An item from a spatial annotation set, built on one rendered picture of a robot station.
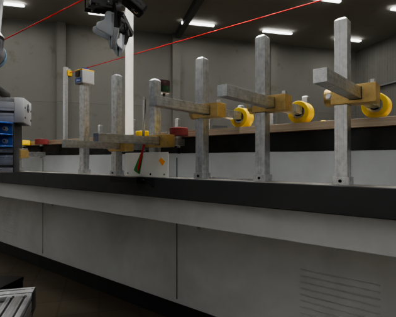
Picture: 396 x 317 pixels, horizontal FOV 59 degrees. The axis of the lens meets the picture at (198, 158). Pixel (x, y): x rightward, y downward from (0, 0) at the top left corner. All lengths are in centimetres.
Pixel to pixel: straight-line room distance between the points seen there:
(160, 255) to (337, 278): 84
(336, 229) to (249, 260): 49
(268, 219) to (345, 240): 24
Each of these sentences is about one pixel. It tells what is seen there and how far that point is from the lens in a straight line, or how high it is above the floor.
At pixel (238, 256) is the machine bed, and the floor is 38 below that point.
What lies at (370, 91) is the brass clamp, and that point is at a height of 95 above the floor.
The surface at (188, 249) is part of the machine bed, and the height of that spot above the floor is 36.
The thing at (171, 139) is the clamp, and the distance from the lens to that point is 141.
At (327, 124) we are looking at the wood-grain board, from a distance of 126.
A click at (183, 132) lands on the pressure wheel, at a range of 148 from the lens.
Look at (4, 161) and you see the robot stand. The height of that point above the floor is 76.
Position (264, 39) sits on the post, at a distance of 119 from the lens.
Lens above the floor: 77
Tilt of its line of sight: level
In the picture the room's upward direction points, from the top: straight up
